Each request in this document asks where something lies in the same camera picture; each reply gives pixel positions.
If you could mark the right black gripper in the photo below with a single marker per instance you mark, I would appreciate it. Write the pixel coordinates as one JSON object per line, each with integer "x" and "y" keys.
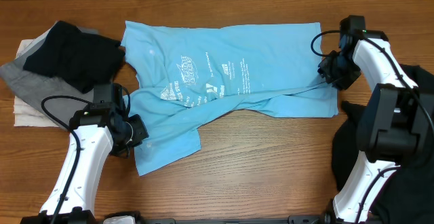
{"x": 326, "y": 73}

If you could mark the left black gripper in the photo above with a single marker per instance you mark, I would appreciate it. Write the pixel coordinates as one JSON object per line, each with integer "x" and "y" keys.
{"x": 141, "y": 132}

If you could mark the light blue t-shirt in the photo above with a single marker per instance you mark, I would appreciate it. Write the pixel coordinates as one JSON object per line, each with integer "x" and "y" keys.
{"x": 190, "y": 77}

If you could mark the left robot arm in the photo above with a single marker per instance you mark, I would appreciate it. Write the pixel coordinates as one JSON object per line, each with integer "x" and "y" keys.
{"x": 96, "y": 132}

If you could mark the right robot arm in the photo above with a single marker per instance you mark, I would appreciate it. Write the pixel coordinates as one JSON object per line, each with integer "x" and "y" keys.
{"x": 392, "y": 129}

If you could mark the folded black garment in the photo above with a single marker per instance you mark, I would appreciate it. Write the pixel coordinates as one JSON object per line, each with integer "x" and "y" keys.
{"x": 83, "y": 60}

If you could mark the folded white garment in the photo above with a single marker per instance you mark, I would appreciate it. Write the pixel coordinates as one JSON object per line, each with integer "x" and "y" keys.
{"x": 67, "y": 109}

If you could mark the black garment pile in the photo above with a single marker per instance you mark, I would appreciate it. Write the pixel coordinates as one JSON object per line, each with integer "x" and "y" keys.
{"x": 407, "y": 197}

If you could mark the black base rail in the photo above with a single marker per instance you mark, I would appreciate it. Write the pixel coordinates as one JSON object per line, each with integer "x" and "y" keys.
{"x": 134, "y": 217}

